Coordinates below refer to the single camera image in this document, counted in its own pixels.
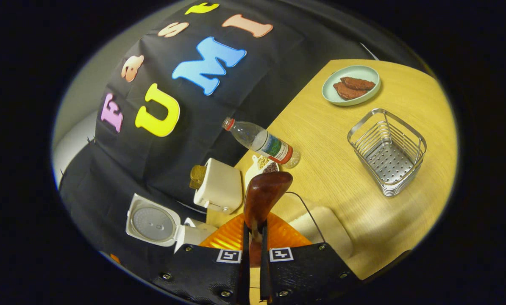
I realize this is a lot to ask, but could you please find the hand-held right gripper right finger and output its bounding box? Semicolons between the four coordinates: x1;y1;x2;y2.
259;212;361;305

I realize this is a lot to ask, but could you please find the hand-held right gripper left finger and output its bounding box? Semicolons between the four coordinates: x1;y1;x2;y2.
149;212;251;305

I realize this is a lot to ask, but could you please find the white rice cooker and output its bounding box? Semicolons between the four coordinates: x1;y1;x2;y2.
126;194;217;255

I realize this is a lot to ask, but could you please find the brown wooden spoon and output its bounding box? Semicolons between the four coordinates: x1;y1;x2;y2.
243;172;294;267

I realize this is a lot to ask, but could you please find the metal wire chopstick holder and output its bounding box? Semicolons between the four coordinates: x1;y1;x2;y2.
348;108;427;197

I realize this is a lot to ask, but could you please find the white toaster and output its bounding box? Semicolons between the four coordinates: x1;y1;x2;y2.
193;158;243;214

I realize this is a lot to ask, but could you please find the white divided grain dish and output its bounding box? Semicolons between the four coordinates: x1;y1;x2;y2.
245;155;280;187

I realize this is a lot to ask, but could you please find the brown toast slice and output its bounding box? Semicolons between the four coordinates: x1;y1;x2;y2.
189;165;207;190

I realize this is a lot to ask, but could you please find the clear plastic bottle red cap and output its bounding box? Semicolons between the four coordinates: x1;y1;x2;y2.
222;117;301;169

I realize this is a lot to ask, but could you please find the brown meat slice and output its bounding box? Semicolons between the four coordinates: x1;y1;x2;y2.
333;82;368;100
340;77;376;91

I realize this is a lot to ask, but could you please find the light green plate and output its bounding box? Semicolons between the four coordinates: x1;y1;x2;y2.
322;65;381;106

